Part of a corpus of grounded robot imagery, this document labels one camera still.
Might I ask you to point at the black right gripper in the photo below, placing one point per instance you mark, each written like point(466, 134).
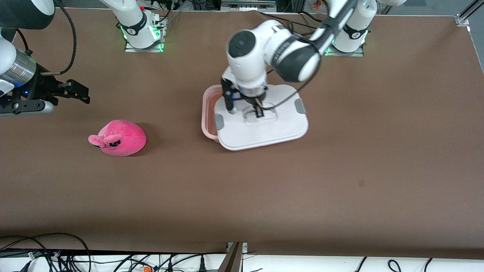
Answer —
point(41, 86)

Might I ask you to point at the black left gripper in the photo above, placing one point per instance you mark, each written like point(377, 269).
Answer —
point(250, 99)

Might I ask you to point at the white box lid grey clips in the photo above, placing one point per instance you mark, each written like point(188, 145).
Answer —
point(264, 130)

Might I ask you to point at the pink plush toy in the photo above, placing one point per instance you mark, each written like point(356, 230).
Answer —
point(123, 138)

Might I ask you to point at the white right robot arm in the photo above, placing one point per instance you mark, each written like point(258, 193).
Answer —
point(132, 19)

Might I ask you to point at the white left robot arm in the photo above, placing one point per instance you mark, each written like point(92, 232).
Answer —
point(249, 56)

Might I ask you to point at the translucent pink plastic box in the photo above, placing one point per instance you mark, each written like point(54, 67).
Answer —
point(209, 113)

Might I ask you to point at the grey metal device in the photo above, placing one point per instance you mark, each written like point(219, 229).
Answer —
point(247, 4)

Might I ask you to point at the orange figurine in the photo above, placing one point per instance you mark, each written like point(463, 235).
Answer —
point(317, 4)

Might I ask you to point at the aluminium profile beam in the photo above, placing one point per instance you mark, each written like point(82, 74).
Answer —
point(232, 260)

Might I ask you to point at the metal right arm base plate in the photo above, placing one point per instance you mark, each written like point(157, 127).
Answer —
point(133, 49)

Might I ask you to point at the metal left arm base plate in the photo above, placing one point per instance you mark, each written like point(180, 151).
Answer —
point(342, 54)

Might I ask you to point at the black frame rail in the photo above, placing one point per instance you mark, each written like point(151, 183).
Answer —
point(113, 252)

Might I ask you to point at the aluminium corner bracket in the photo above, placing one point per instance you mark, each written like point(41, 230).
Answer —
point(463, 19)

